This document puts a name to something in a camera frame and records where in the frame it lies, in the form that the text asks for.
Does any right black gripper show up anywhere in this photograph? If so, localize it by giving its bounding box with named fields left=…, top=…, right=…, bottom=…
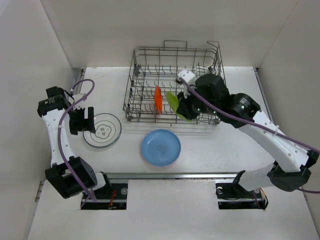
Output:
left=176, top=84, right=219, bottom=119

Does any small green plate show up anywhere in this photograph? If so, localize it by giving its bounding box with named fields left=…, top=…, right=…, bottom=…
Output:
left=166, top=92, right=191, bottom=122

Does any white plate teal line pattern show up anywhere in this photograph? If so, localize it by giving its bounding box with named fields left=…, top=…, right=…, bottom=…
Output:
left=83, top=113, right=122, bottom=149

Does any small orange plate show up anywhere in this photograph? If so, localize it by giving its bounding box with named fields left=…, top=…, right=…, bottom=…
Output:
left=154, top=86, right=163, bottom=114

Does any blue plastic plate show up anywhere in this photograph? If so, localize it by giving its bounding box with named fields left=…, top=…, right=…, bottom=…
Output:
left=140, top=129, right=181, bottom=167

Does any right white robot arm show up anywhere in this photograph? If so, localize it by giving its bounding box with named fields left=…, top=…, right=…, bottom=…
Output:
left=175, top=69, right=320, bottom=197

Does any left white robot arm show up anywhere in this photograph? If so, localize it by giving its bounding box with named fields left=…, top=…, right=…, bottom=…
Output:
left=37, top=86, right=112, bottom=201

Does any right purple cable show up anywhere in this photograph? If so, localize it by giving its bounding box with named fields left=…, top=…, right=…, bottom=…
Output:
left=181, top=81, right=320, bottom=194

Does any purple cable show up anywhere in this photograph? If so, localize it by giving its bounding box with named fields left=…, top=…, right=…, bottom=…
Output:
left=181, top=81, right=320, bottom=194
left=56, top=79, right=98, bottom=203

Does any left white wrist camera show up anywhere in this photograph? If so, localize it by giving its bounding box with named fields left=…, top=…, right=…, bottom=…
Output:
left=69, top=93, right=86, bottom=110

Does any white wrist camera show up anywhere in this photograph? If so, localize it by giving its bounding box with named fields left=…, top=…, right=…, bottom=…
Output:
left=176, top=69, right=198, bottom=99
left=69, top=93, right=86, bottom=110

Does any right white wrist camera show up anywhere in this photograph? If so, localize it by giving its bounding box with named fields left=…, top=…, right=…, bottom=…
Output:
left=176, top=69, right=198, bottom=99

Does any aluminium table frame rail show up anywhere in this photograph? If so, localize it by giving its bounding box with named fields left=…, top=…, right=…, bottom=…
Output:
left=69, top=67, right=274, bottom=179

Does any grey wire dish rack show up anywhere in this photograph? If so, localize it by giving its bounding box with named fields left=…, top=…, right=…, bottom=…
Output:
left=122, top=40, right=225, bottom=124

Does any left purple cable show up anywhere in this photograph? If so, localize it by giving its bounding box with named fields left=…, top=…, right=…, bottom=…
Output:
left=56, top=79, right=98, bottom=203

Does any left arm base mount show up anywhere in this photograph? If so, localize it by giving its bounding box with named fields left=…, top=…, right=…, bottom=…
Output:
left=80, top=182, right=128, bottom=211

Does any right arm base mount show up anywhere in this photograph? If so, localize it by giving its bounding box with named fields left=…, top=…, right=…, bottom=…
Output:
left=215, top=182, right=269, bottom=211

